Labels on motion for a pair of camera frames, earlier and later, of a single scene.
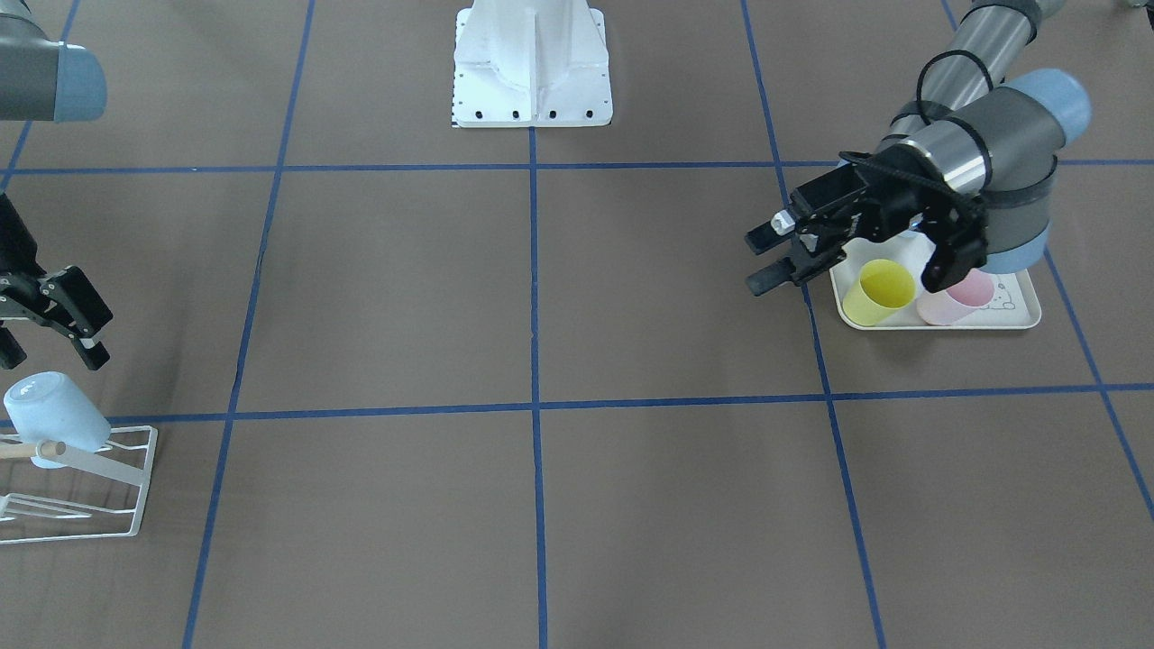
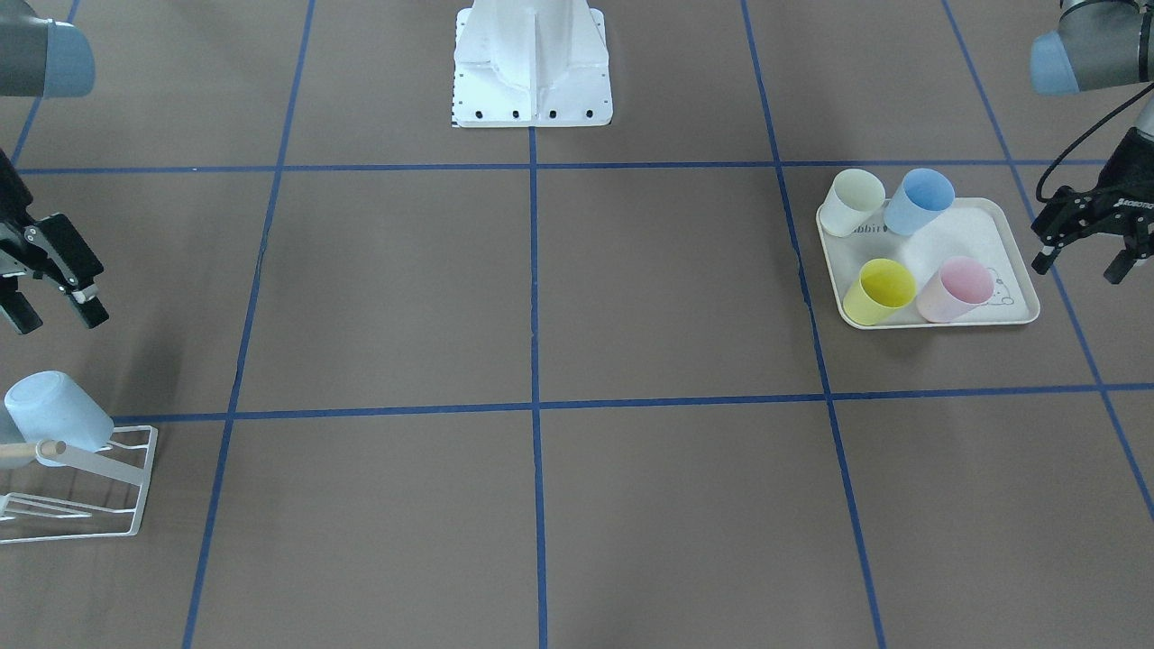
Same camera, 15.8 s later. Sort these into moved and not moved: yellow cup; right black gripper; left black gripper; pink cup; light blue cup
Moved: left black gripper; right black gripper
Not moved: pink cup; yellow cup; light blue cup
